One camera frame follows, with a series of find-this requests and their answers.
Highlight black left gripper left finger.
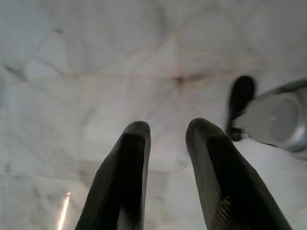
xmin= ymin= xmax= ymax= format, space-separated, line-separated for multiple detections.
xmin=75 ymin=121 xmax=152 ymax=230

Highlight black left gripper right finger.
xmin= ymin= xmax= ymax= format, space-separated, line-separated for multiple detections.
xmin=186 ymin=117 xmax=294 ymax=230

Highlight black robot foot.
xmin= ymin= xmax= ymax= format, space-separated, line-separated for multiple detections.
xmin=226 ymin=76 xmax=256 ymax=142

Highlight silver robot leg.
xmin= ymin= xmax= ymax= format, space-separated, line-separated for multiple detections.
xmin=234 ymin=79 xmax=307 ymax=160

